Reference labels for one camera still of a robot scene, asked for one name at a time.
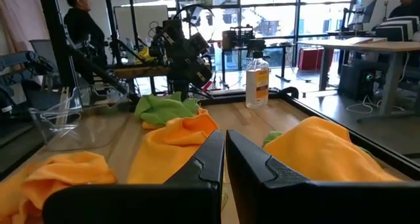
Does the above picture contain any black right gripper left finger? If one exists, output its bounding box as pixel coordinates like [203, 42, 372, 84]
[41, 129, 225, 224]

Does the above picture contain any yellow cloth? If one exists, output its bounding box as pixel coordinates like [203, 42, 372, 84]
[136, 46, 155, 64]

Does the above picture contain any red storage box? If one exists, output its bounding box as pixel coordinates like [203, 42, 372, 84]
[297, 47, 334, 71]

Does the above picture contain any white board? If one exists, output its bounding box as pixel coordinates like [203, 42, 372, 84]
[114, 4, 170, 47]

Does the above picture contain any clear plastic basket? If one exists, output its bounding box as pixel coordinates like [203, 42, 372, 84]
[28, 85, 132, 152]

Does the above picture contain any clear spray bottle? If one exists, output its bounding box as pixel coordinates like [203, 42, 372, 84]
[245, 49, 270, 109]

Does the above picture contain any black computer tower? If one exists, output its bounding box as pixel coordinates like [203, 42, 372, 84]
[337, 61, 381, 102]

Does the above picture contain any wooden workbench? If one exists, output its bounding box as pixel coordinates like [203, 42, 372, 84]
[111, 64, 171, 80]

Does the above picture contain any black metal table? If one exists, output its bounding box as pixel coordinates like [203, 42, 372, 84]
[221, 43, 296, 83]

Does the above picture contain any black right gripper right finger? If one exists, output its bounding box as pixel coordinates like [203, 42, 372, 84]
[225, 129, 420, 224]

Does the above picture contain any wooden office desk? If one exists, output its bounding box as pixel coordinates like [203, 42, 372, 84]
[297, 38, 420, 120]

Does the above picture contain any green microfiber towel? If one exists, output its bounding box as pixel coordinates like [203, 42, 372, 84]
[262, 130, 285, 148]
[134, 91, 201, 126]

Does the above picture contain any black white striped bag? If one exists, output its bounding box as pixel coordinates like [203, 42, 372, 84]
[375, 16, 420, 43]

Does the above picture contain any grey office chair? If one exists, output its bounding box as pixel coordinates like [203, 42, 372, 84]
[29, 39, 63, 90]

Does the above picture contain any pink hanging cloth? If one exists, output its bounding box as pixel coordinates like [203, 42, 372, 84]
[0, 0, 50, 54]

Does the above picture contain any black computer monitor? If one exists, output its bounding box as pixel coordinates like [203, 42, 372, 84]
[347, 0, 378, 31]

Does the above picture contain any person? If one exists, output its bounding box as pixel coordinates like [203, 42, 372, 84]
[388, 0, 420, 20]
[58, 0, 109, 83]

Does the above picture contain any black crate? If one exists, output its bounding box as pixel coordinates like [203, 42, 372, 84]
[222, 25, 266, 53]

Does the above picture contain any white floor cable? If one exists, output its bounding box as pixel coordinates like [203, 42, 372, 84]
[346, 95, 408, 115]

